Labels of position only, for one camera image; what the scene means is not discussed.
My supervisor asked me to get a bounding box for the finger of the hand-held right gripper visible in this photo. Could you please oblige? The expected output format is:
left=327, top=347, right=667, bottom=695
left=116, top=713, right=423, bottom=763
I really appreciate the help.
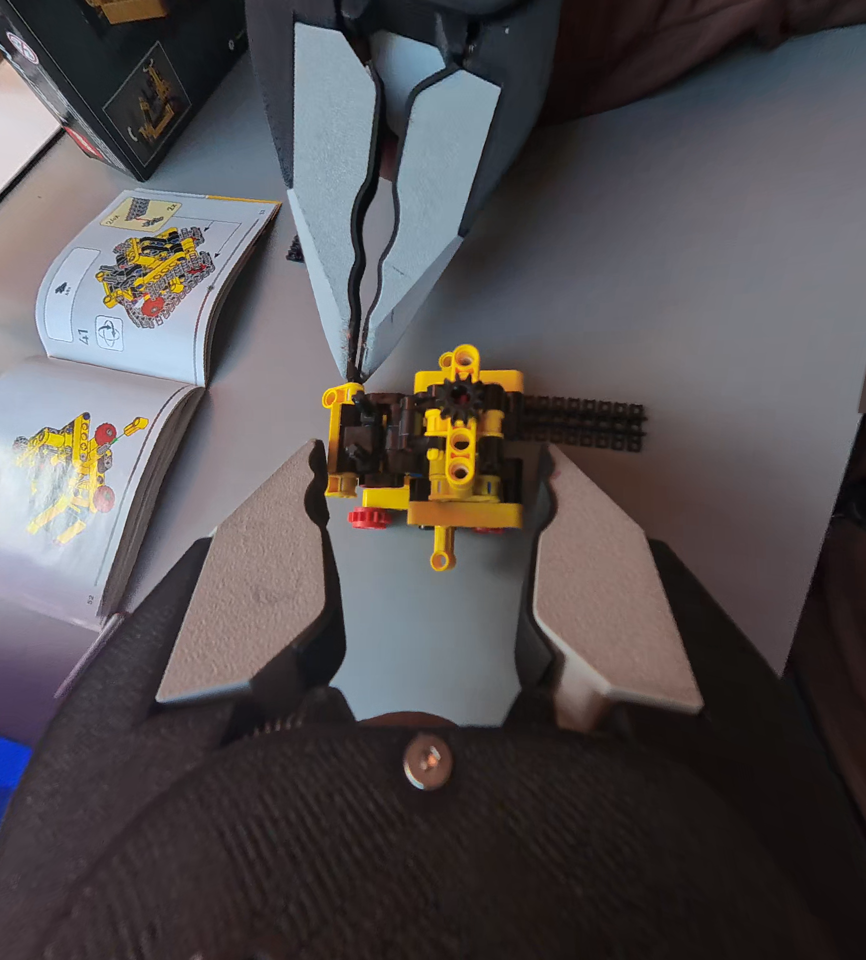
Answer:
left=285, top=21, right=385, bottom=382
left=356, top=66, right=503, bottom=382

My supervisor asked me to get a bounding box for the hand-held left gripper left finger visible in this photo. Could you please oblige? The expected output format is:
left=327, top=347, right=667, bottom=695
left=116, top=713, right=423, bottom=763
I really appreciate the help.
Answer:
left=154, top=438, right=348, bottom=710

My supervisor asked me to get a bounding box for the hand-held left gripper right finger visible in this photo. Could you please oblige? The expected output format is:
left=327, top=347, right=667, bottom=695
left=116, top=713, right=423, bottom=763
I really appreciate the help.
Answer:
left=514, top=442, right=706, bottom=735

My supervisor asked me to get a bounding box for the yellow black lego bulldozer model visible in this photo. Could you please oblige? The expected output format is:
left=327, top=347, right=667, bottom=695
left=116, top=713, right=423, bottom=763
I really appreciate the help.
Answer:
left=322, top=343, right=530, bottom=573

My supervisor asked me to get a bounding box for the lego instruction booklet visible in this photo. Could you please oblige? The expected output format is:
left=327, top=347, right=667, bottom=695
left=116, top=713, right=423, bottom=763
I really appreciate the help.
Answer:
left=0, top=191, right=284, bottom=633

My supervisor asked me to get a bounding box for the black lego set box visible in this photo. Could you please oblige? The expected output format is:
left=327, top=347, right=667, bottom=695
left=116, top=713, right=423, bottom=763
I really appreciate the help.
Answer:
left=0, top=0, right=248, bottom=183

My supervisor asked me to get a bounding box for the person's dark clothing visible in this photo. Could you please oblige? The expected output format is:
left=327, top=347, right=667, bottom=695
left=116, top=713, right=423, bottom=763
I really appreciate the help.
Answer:
left=545, top=0, right=866, bottom=125

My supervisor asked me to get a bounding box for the white stand base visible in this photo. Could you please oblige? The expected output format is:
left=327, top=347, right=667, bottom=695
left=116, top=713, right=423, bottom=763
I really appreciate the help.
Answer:
left=0, top=56, right=65, bottom=245

